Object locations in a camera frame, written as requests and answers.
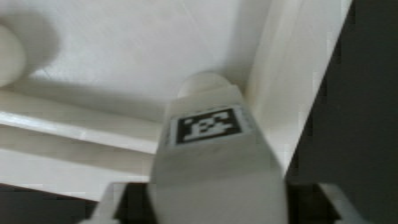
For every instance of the white square table top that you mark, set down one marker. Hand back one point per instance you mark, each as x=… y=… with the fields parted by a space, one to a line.
x=100 y=57

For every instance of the white table leg with tag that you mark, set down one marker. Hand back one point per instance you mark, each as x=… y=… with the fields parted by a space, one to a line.
x=215 y=183

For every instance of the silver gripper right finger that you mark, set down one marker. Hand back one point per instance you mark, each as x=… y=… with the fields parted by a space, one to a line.
x=318 y=205

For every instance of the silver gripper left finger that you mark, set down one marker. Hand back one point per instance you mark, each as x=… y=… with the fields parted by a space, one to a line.
x=125 y=206

